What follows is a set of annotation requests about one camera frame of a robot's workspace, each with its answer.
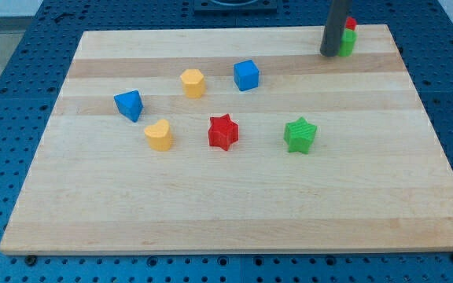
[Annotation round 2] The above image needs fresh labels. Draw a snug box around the green cylinder block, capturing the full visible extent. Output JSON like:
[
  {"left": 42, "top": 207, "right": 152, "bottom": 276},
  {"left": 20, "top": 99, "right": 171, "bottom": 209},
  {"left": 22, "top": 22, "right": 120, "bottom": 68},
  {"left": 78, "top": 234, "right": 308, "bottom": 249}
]
[{"left": 338, "top": 28, "right": 357, "bottom": 57}]

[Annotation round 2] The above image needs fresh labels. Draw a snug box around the blue triangular prism block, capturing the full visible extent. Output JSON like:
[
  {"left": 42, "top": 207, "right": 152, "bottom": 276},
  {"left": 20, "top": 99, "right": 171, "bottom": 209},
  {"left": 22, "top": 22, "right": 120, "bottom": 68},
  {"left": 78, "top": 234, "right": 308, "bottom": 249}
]
[{"left": 113, "top": 90, "right": 144, "bottom": 123}]

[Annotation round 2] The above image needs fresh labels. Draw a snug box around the yellow hexagonal block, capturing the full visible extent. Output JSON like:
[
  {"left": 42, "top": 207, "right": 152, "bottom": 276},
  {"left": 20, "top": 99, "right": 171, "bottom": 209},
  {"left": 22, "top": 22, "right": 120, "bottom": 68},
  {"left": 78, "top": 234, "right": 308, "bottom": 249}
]
[{"left": 180, "top": 69, "right": 206, "bottom": 98}]

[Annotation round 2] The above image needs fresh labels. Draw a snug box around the wooden board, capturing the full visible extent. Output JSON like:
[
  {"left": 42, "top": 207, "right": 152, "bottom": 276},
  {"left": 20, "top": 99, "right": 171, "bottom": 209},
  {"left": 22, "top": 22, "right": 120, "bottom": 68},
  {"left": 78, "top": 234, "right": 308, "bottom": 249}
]
[{"left": 0, "top": 24, "right": 453, "bottom": 255}]

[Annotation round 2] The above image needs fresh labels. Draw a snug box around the green star block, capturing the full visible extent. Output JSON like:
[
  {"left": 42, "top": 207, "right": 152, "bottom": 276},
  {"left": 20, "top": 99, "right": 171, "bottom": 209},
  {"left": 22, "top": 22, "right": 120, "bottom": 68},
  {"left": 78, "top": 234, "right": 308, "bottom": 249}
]
[{"left": 284, "top": 117, "right": 318, "bottom": 154}]

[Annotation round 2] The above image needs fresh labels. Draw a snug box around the yellow heart block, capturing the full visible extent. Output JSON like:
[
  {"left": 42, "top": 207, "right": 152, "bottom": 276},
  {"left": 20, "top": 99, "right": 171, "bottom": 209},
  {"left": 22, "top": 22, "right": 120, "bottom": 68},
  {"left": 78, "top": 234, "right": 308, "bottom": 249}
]
[{"left": 144, "top": 119, "right": 173, "bottom": 152}]

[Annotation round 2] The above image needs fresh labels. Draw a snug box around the blue cube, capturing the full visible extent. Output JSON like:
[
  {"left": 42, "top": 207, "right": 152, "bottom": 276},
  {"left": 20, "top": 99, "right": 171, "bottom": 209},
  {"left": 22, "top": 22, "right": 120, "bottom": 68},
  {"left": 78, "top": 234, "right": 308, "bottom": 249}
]
[{"left": 234, "top": 60, "right": 260, "bottom": 91}]

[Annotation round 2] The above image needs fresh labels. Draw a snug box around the red star block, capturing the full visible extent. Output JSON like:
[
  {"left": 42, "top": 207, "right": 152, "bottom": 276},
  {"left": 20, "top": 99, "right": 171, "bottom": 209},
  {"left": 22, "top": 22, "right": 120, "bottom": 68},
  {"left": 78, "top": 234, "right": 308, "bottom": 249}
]
[{"left": 208, "top": 114, "right": 239, "bottom": 151}]

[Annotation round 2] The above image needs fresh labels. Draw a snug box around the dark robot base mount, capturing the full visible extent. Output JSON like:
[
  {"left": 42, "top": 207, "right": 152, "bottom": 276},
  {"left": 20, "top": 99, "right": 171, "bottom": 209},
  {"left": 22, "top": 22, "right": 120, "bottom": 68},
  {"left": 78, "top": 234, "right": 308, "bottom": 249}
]
[{"left": 193, "top": 0, "right": 278, "bottom": 14}]

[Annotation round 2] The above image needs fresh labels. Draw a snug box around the red block behind tool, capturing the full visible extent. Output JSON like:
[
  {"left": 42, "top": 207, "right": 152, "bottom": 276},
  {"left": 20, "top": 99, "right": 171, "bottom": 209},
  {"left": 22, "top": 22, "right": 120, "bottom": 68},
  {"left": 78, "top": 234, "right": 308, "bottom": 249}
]
[{"left": 345, "top": 17, "right": 357, "bottom": 31}]

